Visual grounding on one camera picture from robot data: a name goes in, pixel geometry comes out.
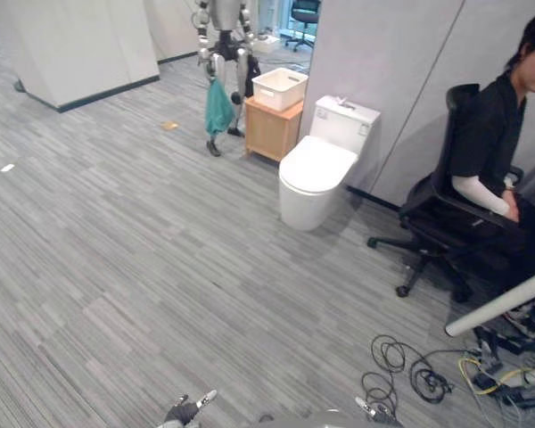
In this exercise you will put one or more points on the black swivel chair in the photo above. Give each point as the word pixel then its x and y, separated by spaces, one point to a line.
pixel 301 20

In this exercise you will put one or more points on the white paper scrap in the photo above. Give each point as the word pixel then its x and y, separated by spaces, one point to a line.
pixel 7 168

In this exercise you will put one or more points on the black office chair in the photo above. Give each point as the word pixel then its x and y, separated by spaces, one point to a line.
pixel 446 223

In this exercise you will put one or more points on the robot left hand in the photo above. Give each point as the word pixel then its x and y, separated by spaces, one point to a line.
pixel 185 411

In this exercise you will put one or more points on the brown cardboard piece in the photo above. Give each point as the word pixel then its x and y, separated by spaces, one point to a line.
pixel 170 125

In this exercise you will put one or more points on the white toilet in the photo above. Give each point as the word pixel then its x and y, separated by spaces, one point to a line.
pixel 323 162

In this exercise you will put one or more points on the person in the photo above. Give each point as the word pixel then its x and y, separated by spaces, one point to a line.
pixel 501 147

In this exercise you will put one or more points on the wooden cabinet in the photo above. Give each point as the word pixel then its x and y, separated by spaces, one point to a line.
pixel 272 129

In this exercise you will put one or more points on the silver humanoid robot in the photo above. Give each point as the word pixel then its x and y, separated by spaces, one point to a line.
pixel 225 58

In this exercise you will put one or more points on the white box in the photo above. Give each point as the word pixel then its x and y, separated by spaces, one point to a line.
pixel 266 44

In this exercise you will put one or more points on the white pole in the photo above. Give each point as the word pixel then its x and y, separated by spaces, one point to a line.
pixel 495 307

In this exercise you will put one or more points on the teal cloth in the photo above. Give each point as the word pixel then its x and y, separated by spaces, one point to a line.
pixel 218 109

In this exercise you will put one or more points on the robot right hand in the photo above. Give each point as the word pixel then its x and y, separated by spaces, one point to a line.
pixel 376 412

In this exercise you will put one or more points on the white plastic basket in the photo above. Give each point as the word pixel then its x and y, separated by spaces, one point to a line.
pixel 279 88

